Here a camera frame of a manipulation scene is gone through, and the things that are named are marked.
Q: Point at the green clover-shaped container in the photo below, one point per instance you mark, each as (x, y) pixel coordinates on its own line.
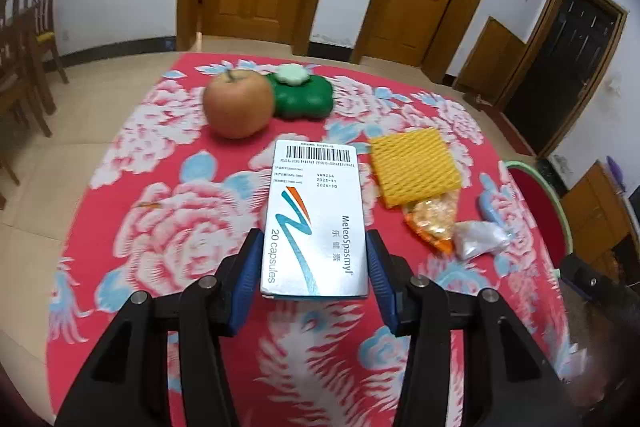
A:
(305, 99)

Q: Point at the red apple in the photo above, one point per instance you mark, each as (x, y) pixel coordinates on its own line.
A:
(237, 107)

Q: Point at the orange snack packet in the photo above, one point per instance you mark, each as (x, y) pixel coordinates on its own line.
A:
(432, 219)

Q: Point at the red floral tablecloth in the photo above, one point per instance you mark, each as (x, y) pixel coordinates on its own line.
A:
(175, 217)

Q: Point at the dark entrance door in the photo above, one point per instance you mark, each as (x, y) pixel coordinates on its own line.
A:
(565, 67)

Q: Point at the white medicine box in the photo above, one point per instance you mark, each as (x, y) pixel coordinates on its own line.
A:
(315, 217)

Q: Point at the yellow foam net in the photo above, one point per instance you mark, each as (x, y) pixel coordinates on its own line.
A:
(412, 167)

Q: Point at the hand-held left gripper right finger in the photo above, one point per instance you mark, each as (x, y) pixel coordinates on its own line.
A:
(382, 287)

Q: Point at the low wooden shoe cabinet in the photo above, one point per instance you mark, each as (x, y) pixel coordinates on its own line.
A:
(487, 62)

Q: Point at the red door mat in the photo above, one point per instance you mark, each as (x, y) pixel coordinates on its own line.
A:
(519, 141)

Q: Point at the wooden side cabinet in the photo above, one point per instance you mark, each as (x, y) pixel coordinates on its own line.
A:
(595, 212)

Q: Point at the brown slippers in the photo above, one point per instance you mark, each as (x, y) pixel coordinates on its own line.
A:
(483, 101)

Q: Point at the purple object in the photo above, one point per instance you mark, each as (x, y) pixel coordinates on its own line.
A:
(614, 172)

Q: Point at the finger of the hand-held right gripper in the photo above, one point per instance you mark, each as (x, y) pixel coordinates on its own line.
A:
(590, 279)

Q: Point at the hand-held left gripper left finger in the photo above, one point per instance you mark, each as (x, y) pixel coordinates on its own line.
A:
(245, 287)

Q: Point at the wooden chair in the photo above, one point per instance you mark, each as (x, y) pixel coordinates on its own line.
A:
(20, 57)
(42, 22)

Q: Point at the white plastic bag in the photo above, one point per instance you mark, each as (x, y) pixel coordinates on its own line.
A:
(477, 237)

